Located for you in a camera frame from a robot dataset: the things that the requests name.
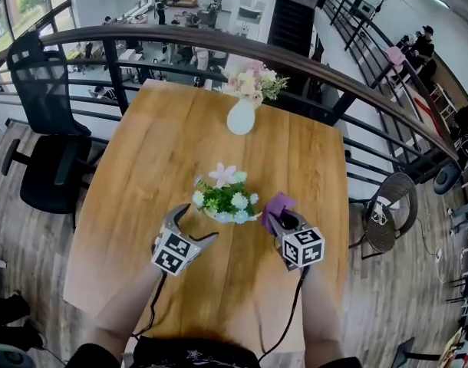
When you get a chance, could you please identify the gray round device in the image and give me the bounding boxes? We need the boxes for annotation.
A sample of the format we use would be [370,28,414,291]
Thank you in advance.
[0,342,38,368]

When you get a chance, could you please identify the green plant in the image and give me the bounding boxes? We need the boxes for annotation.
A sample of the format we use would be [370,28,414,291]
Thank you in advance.
[191,162,263,225]

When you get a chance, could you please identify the wooden-topped black railing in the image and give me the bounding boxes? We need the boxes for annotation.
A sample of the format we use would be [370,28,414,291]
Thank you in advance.
[0,24,460,186]

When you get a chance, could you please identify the purple microfibre cloth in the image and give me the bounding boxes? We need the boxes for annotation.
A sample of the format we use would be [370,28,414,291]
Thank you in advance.
[261,191,298,230]

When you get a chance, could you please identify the person's right forearm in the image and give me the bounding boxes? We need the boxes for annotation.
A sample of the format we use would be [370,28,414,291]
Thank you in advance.
[294,264,345,362]

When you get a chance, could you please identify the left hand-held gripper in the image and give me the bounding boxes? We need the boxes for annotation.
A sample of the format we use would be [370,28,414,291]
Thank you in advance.
[150,203,220,277]

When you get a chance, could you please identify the dark wicker chair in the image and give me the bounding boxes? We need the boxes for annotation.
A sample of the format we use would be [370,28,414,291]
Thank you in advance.
[348,171,419,261]

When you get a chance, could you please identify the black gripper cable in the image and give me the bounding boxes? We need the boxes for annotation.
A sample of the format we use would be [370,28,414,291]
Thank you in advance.
[258,266,311,362]
[131,271,169,339]

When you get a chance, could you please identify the black staircase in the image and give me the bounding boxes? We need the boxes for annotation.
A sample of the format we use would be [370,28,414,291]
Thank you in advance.
[267,0,316,58]

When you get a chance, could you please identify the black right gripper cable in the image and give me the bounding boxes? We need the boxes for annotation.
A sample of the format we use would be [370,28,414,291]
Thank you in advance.
[258,266,311,362]

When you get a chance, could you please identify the black metal railing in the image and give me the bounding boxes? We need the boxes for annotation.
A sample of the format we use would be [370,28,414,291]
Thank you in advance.
[321,0,456,146]

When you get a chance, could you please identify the black floor stand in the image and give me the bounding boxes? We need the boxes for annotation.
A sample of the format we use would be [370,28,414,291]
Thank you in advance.
[391,336,443,368]

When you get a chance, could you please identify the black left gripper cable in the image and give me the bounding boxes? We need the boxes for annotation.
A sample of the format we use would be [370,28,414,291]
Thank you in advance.
[131,271,169,339]

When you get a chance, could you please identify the pink garment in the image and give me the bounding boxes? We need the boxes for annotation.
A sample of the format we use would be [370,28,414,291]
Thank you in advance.
[384,45,408,78]

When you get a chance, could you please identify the person's black shirt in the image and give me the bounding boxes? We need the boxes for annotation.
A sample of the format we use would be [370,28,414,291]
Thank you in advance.
[64,334,364,368]

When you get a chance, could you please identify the white vase with pink flowers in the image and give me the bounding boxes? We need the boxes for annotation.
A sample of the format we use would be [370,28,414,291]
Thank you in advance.
[217,59,291,136]

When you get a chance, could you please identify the person's left forearm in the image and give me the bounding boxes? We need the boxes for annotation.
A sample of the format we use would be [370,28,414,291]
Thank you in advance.
[91,261,170,345]

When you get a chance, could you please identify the black bag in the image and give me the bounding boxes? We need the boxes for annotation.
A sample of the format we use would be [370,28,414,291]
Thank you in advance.
[0,293,44,353]

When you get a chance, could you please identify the white floor cable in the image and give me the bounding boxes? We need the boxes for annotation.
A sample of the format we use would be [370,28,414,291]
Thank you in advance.
[415,215,450,285]

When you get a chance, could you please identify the white cord bundle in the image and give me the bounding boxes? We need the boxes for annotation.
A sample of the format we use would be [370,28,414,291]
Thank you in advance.
[371,201,391,225]

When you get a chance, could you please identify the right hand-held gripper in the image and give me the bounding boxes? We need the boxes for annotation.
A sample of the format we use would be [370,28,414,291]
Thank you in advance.
[266,210,326,273]

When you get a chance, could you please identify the black mesh office chair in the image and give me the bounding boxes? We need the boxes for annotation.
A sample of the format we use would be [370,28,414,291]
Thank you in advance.
[0,30,94,230]

